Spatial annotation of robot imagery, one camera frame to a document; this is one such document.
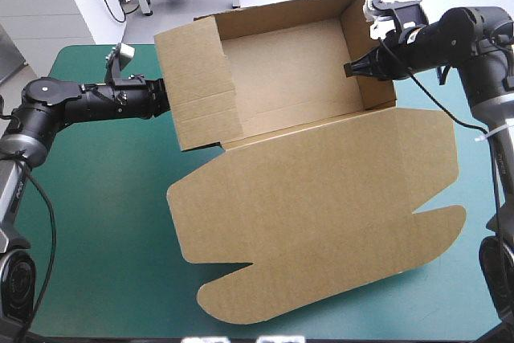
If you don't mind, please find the grey cabinet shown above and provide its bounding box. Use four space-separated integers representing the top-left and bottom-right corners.
0 23 27 88

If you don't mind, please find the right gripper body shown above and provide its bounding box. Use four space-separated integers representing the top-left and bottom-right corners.
374 20 449 80

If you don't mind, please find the white cabinet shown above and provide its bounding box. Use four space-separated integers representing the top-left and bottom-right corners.
0 0 128 79

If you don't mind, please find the brown cardboard box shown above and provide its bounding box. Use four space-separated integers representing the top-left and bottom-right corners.
153 0 468 326

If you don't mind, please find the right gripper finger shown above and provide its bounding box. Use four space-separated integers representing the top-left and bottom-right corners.
343 48 383 78

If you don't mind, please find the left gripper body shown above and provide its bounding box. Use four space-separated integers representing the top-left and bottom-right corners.
94 73 172 120

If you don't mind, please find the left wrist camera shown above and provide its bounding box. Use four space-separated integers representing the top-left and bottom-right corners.
104 42 137 84

